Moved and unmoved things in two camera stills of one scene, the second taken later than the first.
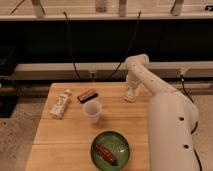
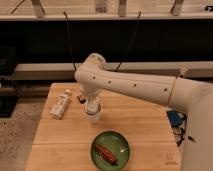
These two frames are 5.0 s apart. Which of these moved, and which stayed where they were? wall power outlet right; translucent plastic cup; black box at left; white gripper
Moved: white gripper
Stayed: translucent plastic cup; wall power outlet right; black box at left
